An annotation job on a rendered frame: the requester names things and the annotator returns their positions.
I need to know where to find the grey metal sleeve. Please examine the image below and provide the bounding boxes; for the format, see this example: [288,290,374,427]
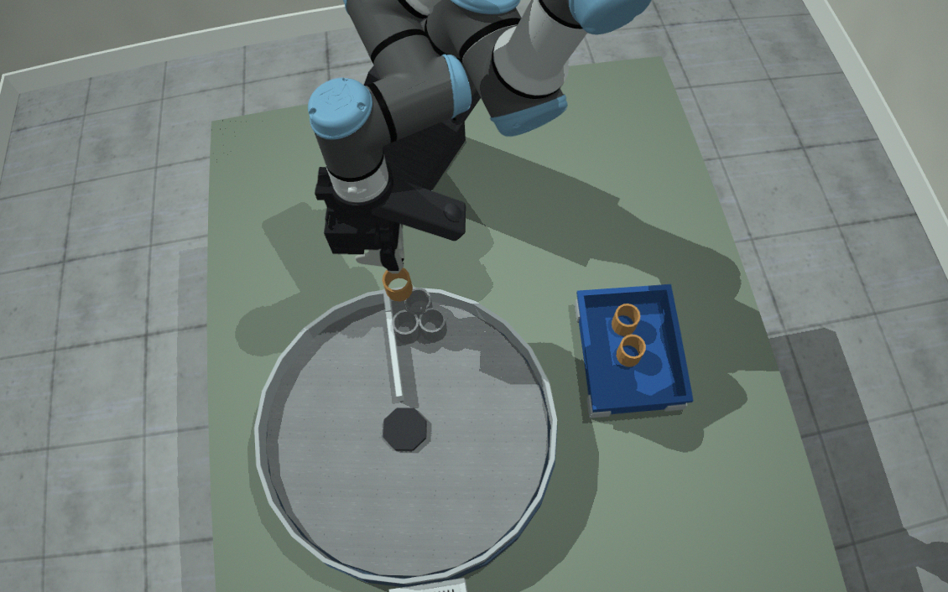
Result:
[392,309,421,344]
[405,288,433,318]
[419,308,447,342]

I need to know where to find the blue rectangular crate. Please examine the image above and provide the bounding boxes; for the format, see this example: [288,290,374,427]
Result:
[575,284,693,418]

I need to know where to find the grey round turntable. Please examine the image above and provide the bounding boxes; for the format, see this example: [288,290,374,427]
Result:
[254,288,557,592]

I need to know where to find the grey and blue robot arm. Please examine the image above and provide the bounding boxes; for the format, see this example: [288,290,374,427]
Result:
[308,0,651,241]

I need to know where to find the bronze bushing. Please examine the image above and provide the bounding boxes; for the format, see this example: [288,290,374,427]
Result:
[612,304,640,336]
[383,268,413,302]
[616,335,646,367]

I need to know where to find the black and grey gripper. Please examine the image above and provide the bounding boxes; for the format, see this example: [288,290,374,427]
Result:
[315,162,404,273]

